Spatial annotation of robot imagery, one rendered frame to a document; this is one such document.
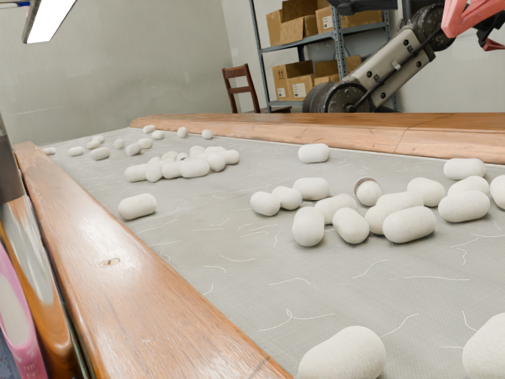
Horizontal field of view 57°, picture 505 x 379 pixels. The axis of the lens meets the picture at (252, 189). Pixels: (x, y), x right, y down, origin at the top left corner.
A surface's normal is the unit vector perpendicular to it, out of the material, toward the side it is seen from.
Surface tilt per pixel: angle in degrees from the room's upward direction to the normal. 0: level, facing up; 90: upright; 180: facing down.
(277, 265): 0
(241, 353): 0
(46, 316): 90
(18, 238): 90
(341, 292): 0
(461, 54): 90
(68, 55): 91
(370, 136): 45
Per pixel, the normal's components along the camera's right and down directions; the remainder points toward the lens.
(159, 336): -0.18, -0.95
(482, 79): -0.89, 0.26
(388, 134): -0.73, -0.48
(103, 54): 0.43, 0.15
